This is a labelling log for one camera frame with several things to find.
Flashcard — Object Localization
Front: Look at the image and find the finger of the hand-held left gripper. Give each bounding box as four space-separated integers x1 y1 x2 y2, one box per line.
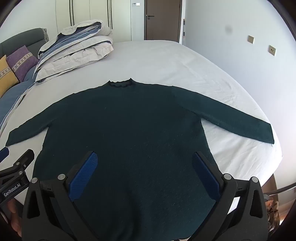
13 149 35 174
0 147 10 163

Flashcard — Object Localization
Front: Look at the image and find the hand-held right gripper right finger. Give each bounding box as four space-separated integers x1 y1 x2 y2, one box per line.
192 151 269 241

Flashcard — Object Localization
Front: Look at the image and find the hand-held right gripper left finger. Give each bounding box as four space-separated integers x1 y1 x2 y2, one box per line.
21 151 102 241

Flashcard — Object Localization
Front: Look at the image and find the dark green sweater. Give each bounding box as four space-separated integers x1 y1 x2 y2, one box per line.
5 78 275 241

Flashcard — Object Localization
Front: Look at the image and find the person's left hand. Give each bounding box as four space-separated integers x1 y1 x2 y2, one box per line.
6 199 23 237

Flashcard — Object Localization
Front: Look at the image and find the patterned cloth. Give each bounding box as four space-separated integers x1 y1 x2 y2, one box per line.
265 199 281 230

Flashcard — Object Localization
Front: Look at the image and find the yellow patterned cushion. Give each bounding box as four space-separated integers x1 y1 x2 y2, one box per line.
0 55 19 98

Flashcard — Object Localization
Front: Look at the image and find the purple patterned cushion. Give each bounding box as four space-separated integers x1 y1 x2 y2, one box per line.
6 45 38 82

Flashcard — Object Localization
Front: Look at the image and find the white sheet bed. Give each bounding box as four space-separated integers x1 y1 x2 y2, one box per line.
0 40 284 241

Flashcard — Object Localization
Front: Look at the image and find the folded beige blue duvet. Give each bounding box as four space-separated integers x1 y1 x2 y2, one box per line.
35 20 114 84

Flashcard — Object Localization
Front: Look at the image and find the grey upholstered headboard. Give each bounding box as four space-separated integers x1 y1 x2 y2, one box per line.
0 28 50 59

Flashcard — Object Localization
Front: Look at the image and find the cream wardrobe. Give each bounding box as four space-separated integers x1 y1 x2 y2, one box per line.
55 0 132 43

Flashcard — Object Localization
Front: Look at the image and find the brown wooden door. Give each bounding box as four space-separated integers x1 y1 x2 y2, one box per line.
144 0 183 43

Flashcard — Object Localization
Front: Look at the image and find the grey cable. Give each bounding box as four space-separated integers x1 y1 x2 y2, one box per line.
265 182 296 195

